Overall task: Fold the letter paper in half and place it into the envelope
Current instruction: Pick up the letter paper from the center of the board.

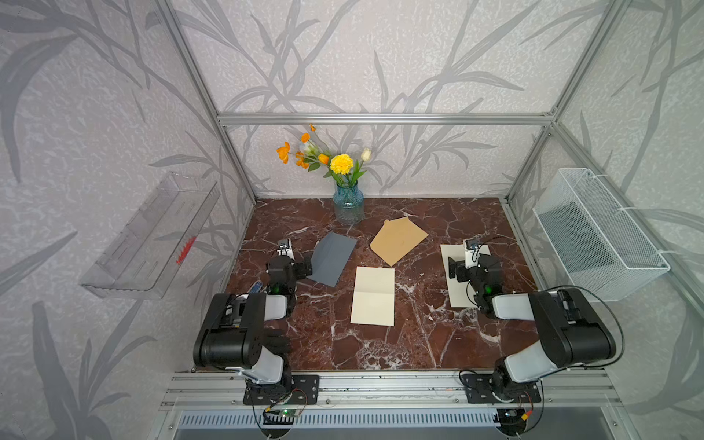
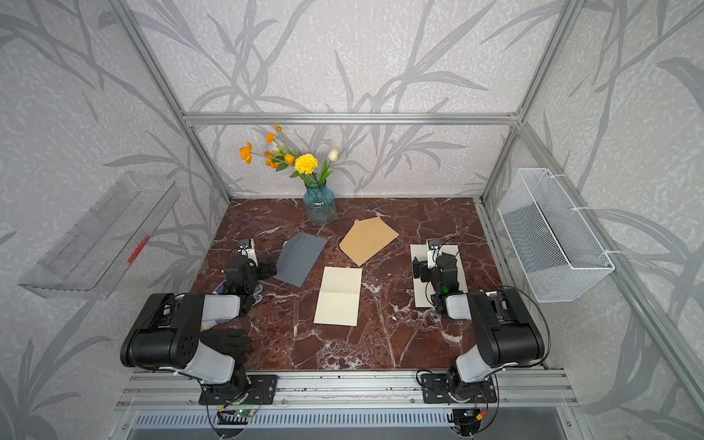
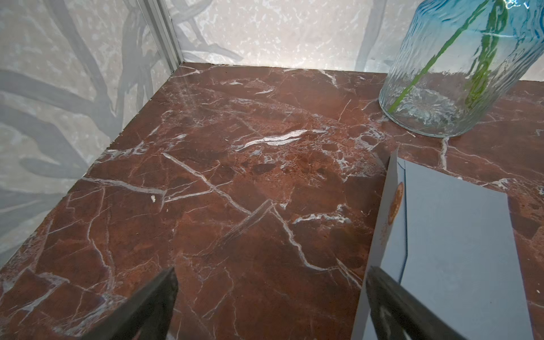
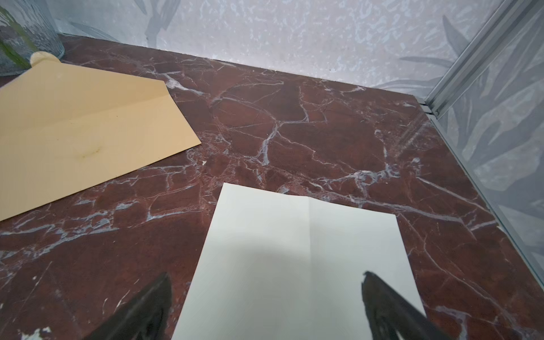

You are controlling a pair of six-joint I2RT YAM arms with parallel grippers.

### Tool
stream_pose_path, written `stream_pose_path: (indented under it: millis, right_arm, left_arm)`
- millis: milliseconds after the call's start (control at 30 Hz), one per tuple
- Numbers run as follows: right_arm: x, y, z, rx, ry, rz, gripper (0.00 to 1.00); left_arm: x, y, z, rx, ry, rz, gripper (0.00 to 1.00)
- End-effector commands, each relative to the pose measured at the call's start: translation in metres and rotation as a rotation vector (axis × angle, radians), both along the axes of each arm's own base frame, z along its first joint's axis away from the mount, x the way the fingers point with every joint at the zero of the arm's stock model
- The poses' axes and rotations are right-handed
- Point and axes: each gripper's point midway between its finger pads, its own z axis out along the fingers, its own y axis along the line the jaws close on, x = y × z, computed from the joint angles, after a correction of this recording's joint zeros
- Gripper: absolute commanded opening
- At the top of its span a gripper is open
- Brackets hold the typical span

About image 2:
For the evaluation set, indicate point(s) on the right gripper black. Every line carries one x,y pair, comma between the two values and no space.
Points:
420,271

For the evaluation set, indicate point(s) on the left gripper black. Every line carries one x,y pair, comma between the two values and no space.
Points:
261,270

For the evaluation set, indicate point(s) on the brown kraft envelope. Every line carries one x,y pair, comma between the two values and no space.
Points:
367,238

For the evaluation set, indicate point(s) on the cream letter paper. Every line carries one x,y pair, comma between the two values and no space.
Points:
339,297

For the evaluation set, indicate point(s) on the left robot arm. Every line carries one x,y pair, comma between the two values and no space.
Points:
177,332

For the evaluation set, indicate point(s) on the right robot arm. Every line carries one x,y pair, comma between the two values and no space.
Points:
505,332

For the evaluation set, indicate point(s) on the cream paper sheet right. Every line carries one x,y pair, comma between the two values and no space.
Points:
421,255

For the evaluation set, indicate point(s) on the black glove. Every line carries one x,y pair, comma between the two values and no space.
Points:
231,342

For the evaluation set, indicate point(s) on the blue glass vase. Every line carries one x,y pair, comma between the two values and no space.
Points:
320,205

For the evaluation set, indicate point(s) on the yellow orange flower bouquet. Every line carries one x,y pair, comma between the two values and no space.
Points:
279,157

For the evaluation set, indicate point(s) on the left green circuit board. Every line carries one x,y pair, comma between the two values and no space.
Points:
232,416

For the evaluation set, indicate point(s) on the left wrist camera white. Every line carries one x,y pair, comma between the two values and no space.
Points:
246,247

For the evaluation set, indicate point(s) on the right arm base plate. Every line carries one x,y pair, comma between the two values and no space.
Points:
443,388

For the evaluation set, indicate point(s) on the white wire mesh basket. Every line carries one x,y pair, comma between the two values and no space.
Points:
559,253

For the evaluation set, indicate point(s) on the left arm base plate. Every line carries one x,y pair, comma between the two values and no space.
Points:
256,389

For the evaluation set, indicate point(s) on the clear plastic wall tray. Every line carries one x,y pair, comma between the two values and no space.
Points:
92,258

